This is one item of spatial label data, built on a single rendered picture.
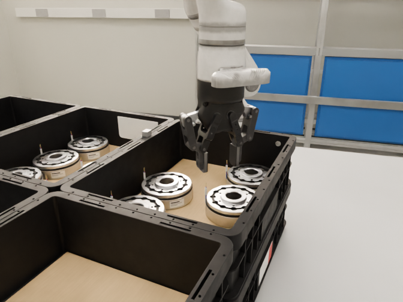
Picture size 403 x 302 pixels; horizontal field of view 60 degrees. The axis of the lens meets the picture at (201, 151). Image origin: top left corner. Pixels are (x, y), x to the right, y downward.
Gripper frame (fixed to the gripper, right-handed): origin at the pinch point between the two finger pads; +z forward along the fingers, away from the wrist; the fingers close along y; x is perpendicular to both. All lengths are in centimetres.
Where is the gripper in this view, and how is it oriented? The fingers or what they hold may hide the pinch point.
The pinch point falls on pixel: (219, 159)
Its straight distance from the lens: 60.1
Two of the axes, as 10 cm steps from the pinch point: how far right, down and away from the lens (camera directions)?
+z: 0.0, 9.2, 3.8
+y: -9.1, 1.6, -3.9
